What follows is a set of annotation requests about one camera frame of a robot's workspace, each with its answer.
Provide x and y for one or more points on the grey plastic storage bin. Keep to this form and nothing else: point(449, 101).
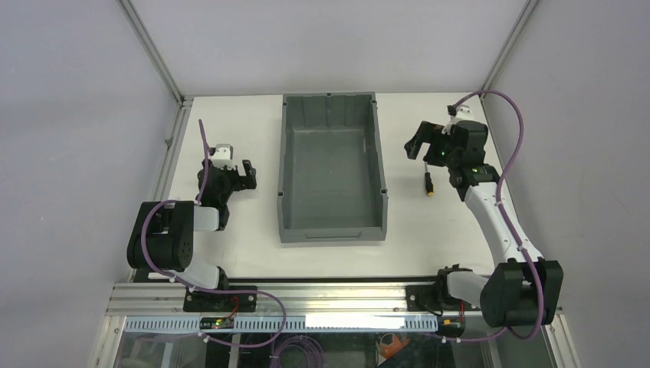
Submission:
point(331, 180)

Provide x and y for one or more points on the right aluminium frame post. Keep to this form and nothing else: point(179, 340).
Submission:
point(511, 39)

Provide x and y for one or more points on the aluminium frame post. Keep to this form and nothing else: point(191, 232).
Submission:
point(151, 50)
point(511, 39)

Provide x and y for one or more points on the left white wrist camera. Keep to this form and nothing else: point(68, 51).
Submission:
point(221, 156)

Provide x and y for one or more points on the left aluminium frame post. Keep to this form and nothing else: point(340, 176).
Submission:
point(151, 50)

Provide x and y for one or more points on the orange object below table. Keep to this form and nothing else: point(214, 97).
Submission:
point(389, 344)

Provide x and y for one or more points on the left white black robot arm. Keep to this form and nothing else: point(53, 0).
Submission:
point(162, 239)

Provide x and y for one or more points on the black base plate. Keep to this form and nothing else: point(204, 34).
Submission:
point(244, 300)
point(431, 298)

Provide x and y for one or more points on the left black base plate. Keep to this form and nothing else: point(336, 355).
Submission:
point(244, 300)

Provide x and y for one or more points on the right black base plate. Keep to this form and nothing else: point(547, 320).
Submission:
point(431, 298)

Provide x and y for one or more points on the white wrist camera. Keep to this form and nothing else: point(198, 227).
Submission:
point(456, 115)
point(221, 156)

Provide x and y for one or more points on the black yellow handled screwdriver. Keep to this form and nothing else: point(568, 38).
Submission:
point(428, 183)

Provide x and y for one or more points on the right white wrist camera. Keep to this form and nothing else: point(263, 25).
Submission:
point(456, 115)

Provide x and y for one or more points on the aluminium front rail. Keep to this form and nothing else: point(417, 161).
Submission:
point(273, 297)

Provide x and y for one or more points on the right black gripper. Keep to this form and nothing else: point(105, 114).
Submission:
point(434, 139)

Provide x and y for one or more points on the white slotted cable duct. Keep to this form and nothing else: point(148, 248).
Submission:
point(309, 323)

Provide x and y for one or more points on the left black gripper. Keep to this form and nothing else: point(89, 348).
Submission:
point(238, 179)

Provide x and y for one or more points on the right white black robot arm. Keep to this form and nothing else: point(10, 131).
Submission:
point(524, 287)

